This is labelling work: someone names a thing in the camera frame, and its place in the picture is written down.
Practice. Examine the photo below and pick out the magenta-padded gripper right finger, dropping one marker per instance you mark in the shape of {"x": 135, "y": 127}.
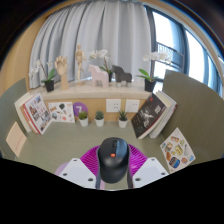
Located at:
{"x": 150, "y": 171}

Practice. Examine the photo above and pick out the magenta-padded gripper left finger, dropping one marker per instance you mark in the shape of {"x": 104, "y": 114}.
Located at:
{"x": 76, "y": 171}

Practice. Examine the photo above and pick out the black computer mouse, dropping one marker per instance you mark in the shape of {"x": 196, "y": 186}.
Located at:
{"x": 113, "y": 163}

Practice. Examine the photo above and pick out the colourful food sticker sheet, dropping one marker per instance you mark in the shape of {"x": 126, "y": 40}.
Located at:
{"x": 176, "y": 155}

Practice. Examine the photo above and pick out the small plant in white pot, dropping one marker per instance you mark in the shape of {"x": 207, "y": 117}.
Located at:
{"x": 122, "y": 123}
{"x": 99, "y": 122}
{"x": 83, "y": 122}

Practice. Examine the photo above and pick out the black cover book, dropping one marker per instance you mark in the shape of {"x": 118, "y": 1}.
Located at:
{"x": 148, "y": 116}

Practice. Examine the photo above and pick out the white sticker sheet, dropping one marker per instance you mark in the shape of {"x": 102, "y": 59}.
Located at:
{"x": 61, "y": 112}

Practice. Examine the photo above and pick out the purple round number disc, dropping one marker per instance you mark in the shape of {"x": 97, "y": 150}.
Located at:
{"x": 80, "y": 108}

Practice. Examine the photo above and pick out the pale pink card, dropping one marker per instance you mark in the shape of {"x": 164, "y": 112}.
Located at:
{"x": 16, "y": 140}

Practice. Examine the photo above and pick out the photo cover magazine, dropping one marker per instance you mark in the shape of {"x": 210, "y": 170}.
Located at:
{"x": 38, "y": 113}

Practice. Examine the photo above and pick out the orange book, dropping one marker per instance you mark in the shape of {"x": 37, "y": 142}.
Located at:
{"x": 27, "y": 121}

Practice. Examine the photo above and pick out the olive green divider panel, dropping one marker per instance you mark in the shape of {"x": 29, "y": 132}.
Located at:
{"x": 8, "y": 113}
{"x": 200, "y": 113}

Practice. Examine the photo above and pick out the white orchid in black pot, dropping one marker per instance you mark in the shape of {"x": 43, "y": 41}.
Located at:
{"x": 100, "y": 53}
{"x": 149, "y": 85}
{"x": 49, "y": 85}

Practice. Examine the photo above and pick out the pink horse figurine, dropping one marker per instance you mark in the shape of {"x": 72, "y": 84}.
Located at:
{"x": 99, "y": 75}

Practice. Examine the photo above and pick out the black horse figurine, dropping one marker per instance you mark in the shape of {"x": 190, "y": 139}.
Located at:
{"x": 121, "y": 75}

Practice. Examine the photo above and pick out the wooden hand model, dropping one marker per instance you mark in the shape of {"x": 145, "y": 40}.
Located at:
{"x": 61, "y": 66}

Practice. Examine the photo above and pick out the wooden artist mannequin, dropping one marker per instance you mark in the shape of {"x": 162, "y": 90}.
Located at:
{"x": 79, "y": 58}

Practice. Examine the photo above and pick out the dark framed window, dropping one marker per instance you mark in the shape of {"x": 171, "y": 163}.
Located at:
{"x": 193, "y": 56}

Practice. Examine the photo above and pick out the grey curtain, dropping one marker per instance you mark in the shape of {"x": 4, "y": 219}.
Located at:
{"x": 100, "y": 30}

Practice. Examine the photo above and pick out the white wall socket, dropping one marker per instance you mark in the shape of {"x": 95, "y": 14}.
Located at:
{"x": 113, "y": 105}
{"x": 132, "y": 106}

